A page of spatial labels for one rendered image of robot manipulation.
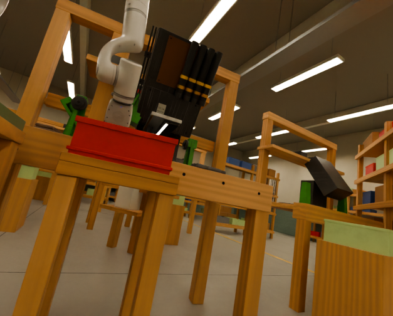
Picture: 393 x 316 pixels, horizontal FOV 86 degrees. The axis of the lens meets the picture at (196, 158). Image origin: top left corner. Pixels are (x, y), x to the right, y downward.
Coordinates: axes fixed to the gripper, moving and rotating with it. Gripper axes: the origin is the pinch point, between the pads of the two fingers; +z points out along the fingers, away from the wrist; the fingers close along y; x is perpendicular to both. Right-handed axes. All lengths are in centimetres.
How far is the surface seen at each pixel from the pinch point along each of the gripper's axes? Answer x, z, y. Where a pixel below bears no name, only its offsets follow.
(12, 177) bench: 34, 58, -52
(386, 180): 89, 0, 332
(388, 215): 61, 36, 334
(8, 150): -26.8, 2.5, -25.9
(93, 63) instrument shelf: 73, -16, -27
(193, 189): -9.7, 12.9, 40.9
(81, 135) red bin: -28.1, -8.6, -7.3
